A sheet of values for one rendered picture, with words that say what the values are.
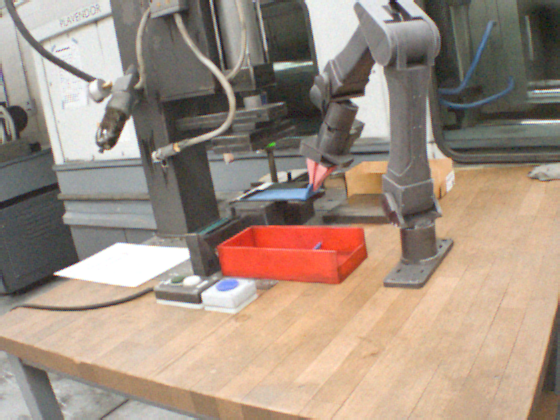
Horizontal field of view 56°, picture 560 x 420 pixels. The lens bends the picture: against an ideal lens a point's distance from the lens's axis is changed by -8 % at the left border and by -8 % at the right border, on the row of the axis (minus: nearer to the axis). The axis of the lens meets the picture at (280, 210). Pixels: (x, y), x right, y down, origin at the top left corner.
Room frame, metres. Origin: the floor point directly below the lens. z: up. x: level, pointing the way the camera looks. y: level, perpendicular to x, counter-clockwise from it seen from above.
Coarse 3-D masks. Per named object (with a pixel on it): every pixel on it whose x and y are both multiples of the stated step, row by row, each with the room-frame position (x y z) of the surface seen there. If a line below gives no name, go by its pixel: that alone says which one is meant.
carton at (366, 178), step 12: (360, 168) 1.48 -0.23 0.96; (372, 168) 1.49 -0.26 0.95; (384, 168) 1.47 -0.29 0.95; (432, 168) 1.39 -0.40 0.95; (444, 168) 1.37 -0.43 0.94; (348, 180) 1.40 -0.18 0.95; (360, 180) 1.38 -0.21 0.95; (372, 180) 1.37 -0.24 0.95; (444, 180) 1.31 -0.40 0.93; (348, 192) 1.41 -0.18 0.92; (360, 192) 1.39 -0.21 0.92; (372, 192) 1.37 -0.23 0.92; (444, 192) 1.29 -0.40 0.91
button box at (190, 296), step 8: (168, 280) 0.97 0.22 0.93; (200, 280) 0.93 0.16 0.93; (208, 280) 0.94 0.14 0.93; (216, 280) 0.94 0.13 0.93; (152, 288) 0.99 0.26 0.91; (160, 288) 0.94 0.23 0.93; (168, 288) 0.93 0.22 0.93; (176, 288) 0.93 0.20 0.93; (184, 288) 0.92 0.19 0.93; (192, 288) 0.91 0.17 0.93; (200, 288) 0.91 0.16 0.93; (208, 288) 0.92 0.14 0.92; (128, 296) 0.98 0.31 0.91; (136, 296) 0.98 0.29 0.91; (160, 296) 0.94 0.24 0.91; (168, 296) 0.93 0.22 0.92; (176, 296) 0.92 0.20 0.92; (184, 296) 0.90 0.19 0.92; (192, 296) 0.89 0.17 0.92; (200, 296) 0.90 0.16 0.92; (24, 304) 1.04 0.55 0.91; (32, 304) 1.02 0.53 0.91; (96, 304) 0.97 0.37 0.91; (104, 304) 0.97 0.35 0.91; (112, 304) 0.97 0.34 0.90; (168, 304) 0.93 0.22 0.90; (176, 304) 0.92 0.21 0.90; (184, 304) 0.91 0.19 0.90; (192, 304) 0.90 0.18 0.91; (200, 304) 0.89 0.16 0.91
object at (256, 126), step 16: (240, 96) 1.27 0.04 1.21; (256, 96) 1.25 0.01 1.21; (208, 112) 1.38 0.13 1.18; (224, 112) 1.30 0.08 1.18; (240, 112) 1.24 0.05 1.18; (256, 112) 1.21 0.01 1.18; (272, 112) 1.22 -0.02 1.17; (192, 128) 1.32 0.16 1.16; (240, 128) 1.23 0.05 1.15; (256, 128) 1.21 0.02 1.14; (272, 128) 1.22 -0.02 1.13; (288, 128) 1.28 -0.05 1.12; (224, 144) 1.19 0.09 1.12; (240, 144) 1.17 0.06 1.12; (256, 144) 1.17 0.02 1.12; (224, 160) 1.22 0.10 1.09
